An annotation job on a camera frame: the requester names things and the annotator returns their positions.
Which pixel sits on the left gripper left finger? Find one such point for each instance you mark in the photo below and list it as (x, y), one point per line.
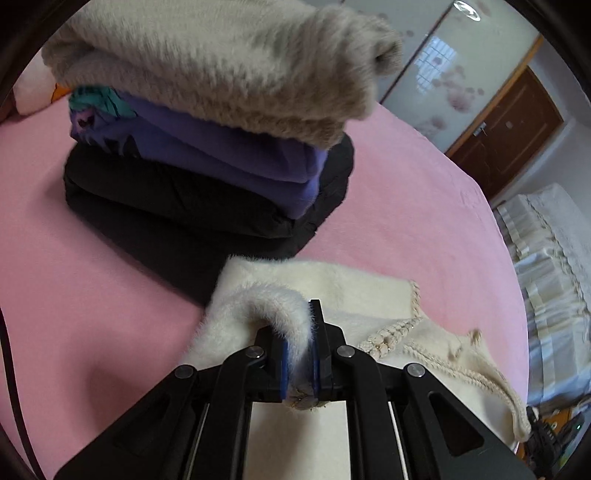
(268, 377)

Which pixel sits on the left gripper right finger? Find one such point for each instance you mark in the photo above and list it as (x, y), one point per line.
(325, 341)

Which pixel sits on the cream fuzzy cardigan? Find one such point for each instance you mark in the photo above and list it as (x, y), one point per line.
(417, 401)

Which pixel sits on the black folded garment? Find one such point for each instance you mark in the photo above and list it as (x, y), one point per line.
(182, 225)

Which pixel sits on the pink bed blanket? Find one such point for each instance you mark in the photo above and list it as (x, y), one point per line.
(91, 331)

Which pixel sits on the purple folded garment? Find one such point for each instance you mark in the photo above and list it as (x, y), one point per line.
(284, 171)

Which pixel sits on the brown wooden door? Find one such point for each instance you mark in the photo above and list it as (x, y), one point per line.
(510, 136)

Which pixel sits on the beige knit sweater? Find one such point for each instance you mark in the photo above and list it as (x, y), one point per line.
(283, 68)

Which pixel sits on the floral sliding wardrobe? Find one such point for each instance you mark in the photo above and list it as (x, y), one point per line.
(457, 55)

